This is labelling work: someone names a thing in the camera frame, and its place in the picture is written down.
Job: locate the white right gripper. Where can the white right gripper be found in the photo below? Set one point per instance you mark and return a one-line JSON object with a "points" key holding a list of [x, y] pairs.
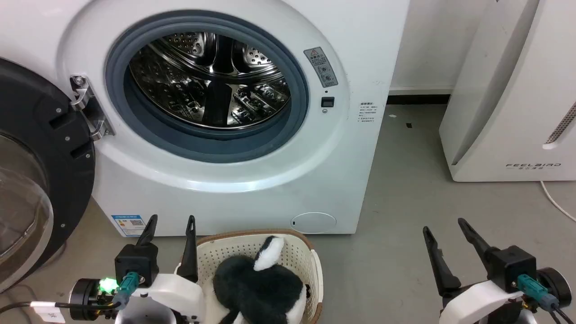
{"points": [[477, 301]]}

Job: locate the white perforated laundry basket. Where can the white perforated laundry basket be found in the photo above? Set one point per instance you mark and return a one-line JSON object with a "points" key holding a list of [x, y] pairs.
{"points": [[301, 261]]}

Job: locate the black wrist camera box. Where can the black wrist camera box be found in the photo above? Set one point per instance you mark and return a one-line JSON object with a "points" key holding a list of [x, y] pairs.
{"points": [[136, 265], [513, 267]]}

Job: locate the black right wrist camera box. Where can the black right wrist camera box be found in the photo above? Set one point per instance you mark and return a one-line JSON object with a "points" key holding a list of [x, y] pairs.
{"points": [[513, 267]]}

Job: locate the white Feelbird appliance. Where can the white Feelbird appliance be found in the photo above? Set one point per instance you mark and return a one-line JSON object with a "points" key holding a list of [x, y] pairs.
{"points": [[517, 112]]}

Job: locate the white front-load washing machine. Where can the white front-load washing machine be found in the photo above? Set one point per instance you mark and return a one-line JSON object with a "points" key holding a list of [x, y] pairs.
{"points": [[279, 180]]}

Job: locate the black round washer door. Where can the black round washer door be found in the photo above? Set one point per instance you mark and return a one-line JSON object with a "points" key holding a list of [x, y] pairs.
{"points": [[54, 148]]}

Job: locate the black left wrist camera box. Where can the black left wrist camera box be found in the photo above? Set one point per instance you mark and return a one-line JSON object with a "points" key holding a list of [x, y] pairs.
{"points": [[136, 265]]}

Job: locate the black and white plush toy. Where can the black and white plush toy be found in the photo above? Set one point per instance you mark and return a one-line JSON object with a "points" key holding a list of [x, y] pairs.
{"points": [[256, 288]]}

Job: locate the grey rubber door gasket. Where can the grey rubber door gasket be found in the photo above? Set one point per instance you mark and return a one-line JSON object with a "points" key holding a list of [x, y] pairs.
{"points": [[180, 139]]}

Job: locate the grey warning sticker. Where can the grey warning sticker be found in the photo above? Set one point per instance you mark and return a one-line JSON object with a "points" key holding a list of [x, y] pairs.
{"points": [[321, 66]]}

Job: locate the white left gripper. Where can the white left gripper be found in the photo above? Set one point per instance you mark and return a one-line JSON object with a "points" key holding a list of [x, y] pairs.
{"points": [[175, 297]]}

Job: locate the stainless steel washing machine drum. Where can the stainless steel washing machine drum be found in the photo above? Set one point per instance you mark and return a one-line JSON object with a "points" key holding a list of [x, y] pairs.
{"points": [[207, 81]]}

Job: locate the silver metal door hinge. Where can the silver metal door hinge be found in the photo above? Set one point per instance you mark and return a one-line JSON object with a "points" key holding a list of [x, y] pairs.
{"points": [[90, 108]]}

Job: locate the blue energy label sticker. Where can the blue energy label sticker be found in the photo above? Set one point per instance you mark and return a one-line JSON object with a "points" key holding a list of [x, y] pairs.
{"points": [[128, 225]]}

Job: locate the oval white filter cover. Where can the oval white filter cover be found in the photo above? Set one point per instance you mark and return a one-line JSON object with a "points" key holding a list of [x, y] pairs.
{"points": [[313, 222]]}

